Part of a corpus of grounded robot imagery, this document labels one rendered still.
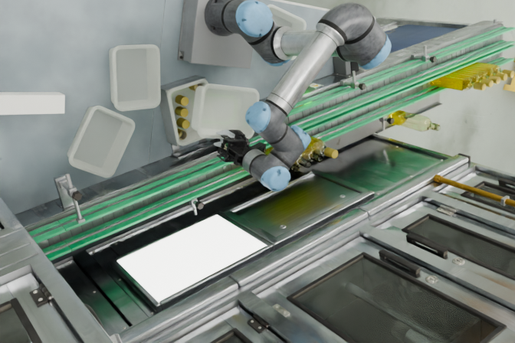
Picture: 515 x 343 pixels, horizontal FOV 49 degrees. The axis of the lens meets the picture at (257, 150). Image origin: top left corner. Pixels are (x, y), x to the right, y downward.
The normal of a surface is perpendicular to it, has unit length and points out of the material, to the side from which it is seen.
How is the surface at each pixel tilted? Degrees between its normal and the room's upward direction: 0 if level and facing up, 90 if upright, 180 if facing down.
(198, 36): 1
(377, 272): 90
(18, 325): 90
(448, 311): 90
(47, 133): 0
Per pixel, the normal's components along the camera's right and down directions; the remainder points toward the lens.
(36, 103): 0.59, 0.24
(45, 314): -0.14, -0.91
